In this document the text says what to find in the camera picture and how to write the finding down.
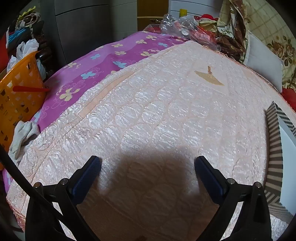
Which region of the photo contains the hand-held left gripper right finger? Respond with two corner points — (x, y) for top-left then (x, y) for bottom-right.
(194, 155), (273, 241)

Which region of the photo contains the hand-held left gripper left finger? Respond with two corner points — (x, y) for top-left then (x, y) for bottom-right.
(25, 155), (102, 241)

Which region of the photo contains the striped cardboard box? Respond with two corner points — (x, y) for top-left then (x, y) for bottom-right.
(264, 101), (296, 224)

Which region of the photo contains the grey white cloth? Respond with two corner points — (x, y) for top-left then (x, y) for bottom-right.
(9, 120), (41, 160)

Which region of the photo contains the peach quilted blanket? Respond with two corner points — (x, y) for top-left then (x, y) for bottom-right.
(6, 40), (296, 241)

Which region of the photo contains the orange plastic basket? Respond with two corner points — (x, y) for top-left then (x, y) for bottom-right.
(0, 50), (50, 171)

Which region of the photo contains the red plastic stick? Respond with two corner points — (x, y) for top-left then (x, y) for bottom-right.
(13, 85), (51, 93)

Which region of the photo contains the purple floral bedsheet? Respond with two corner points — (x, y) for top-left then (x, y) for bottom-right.
(2, 31), (188, 186)

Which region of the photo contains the red cloth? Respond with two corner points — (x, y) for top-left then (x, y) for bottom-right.
(280, 88), (296, 107)

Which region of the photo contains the white pillow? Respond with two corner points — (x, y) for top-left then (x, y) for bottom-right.
(243, 32), (285, 93)

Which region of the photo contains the brown leaf print cloth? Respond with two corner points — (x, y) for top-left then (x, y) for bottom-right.
(216, 0), (251, 63)

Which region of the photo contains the white plastic bag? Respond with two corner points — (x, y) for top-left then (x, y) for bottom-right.
(6, 38), (47, 79)

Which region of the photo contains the beige floral quilt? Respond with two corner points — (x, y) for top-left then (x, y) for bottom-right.
(240, 0), (296, 91)

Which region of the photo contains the grey wardrobe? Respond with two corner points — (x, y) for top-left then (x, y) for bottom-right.
(40, 0), (139, 67)

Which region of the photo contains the blue cloth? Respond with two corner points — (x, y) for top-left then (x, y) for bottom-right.
(8, 27), (32, 49)

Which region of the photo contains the red stuffed toy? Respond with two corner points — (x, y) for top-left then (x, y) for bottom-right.
(196, 14), (219, 32)

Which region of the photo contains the clear plastic bag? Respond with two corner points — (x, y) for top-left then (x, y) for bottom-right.
(161, 13), (218, 50)

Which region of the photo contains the yellow green fabric flower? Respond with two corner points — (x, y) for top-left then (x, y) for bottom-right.
(18, 6), (40, 26)

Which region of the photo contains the white cabinet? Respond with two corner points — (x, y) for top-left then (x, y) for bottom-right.
(169, 0), (223, 18)

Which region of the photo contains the yellow wooden door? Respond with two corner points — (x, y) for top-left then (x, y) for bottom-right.
(136, 0), (170, 32)

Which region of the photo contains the black cable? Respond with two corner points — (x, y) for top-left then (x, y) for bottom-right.
(0, 144), (100, 241)

